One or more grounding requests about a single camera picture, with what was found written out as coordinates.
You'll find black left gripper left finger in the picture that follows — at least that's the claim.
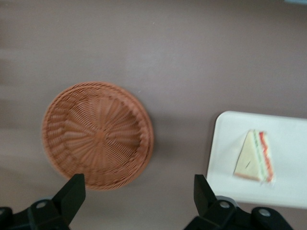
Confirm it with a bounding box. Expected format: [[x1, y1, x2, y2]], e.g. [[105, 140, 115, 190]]
[[0, 173, 86, 230]]

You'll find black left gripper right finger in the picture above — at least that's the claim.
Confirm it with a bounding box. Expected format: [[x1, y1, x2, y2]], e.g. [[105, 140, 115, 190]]
[[183, 174, 295, 230]]

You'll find triangular sandwich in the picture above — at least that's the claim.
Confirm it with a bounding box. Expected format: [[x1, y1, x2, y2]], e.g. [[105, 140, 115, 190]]
[[232, 129, 277, 187]]

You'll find cream rectangular tray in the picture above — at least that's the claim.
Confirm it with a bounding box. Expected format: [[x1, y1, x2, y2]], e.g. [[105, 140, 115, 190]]
[[206, 110, 307, 210]]

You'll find round brown wicker basket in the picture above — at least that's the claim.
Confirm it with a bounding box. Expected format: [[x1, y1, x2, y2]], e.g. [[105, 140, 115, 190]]
[[41, 81, 154, 191]]

